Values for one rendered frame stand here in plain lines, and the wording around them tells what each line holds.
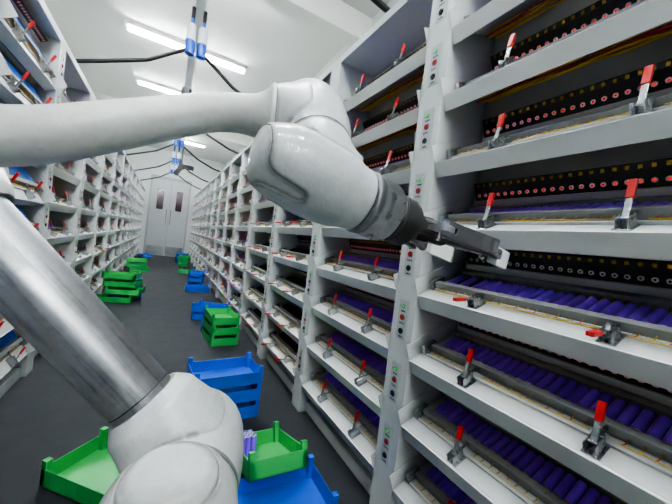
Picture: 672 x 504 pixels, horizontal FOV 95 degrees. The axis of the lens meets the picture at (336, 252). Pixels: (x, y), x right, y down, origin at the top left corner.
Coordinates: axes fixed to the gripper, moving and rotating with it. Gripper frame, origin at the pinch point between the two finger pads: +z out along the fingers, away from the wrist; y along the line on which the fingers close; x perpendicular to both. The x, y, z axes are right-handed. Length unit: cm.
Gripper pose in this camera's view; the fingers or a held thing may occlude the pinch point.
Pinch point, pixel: (470, 254)
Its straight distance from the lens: 61.2
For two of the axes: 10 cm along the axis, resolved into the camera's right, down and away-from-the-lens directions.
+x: 3.0, -9.5, 0.9
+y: 4.9, 0.7, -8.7
